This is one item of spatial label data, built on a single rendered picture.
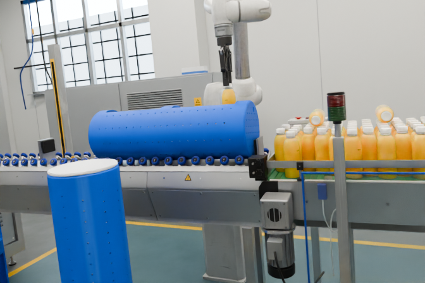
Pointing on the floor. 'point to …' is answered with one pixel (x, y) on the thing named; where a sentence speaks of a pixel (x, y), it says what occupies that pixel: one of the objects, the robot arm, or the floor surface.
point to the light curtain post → (60, 98)
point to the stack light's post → (338, 148)
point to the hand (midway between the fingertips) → (227, 79)
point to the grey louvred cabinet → (124, 101)
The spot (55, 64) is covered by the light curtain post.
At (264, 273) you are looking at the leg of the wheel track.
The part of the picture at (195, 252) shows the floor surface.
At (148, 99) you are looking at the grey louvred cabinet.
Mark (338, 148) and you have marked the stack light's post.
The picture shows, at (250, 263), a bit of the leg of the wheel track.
